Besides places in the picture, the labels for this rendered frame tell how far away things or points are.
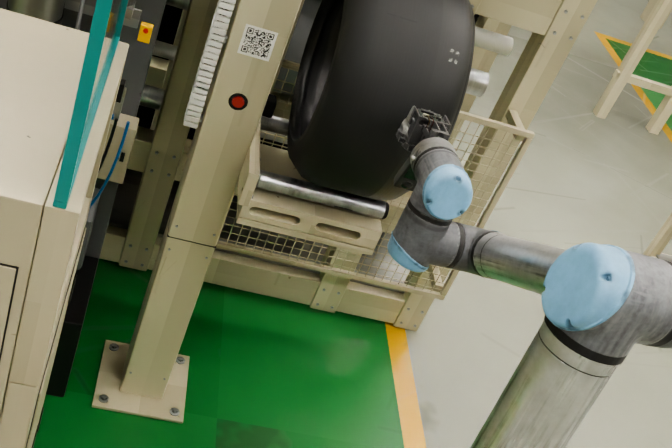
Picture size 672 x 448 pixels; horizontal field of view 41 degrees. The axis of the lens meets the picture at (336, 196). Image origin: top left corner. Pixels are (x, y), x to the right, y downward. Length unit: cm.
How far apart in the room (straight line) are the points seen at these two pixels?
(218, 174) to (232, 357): 92
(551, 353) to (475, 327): 239
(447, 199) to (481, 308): 212
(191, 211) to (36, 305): 94
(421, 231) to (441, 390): 165
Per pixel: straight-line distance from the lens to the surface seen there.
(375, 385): 313
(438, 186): 159
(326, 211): 222
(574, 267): 118
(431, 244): 166
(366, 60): 191
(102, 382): 279
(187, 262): 242
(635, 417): 369
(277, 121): 240
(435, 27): 198
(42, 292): 142
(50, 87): 158
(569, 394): 123
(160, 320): 256
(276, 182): 216
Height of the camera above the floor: 208
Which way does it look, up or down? 32 degrees down
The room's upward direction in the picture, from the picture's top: 23 degrees clockwise
